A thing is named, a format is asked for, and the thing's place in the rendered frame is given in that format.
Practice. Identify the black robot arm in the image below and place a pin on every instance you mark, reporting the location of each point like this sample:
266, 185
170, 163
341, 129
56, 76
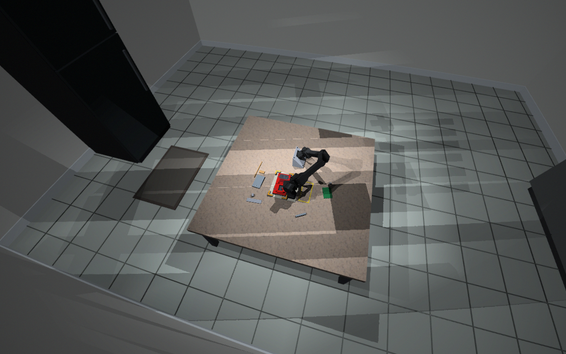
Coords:
302, 178

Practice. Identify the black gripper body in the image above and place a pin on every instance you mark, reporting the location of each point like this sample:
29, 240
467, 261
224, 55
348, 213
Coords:
292, 194

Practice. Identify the green flat patch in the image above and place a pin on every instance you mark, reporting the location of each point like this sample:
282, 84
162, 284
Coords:
327, 192

